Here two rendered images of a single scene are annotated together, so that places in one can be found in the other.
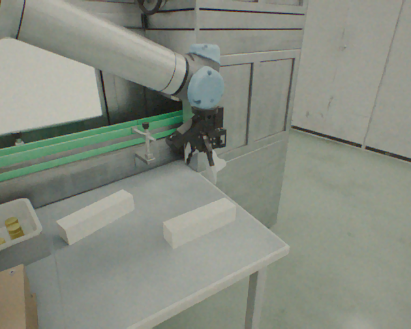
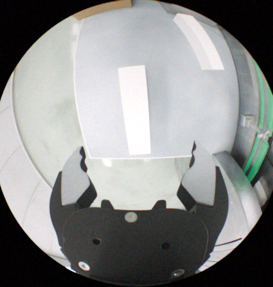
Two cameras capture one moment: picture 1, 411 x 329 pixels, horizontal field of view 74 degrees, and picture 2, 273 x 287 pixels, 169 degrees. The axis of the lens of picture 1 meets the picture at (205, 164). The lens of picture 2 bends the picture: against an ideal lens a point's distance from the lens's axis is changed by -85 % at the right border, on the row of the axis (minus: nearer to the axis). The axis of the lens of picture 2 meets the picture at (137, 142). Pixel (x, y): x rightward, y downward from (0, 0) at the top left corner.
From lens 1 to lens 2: 0.74 m
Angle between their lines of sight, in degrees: 53
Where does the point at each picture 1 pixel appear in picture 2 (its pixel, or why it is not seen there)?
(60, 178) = (240, 47)
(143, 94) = not seen: outside the picture
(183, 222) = (129, 86)
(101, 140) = (268, 92)
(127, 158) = (252, 106)
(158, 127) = (258, 154)
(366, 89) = not seen: hidden behind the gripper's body
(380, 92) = not seen: hidden behind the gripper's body
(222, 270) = (81, 103)
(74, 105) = not seen: outside the picture
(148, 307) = (80, 49)
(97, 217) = (191, 32)
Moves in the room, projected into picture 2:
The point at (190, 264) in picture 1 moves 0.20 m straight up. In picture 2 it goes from (96, 80) to (47, 82)
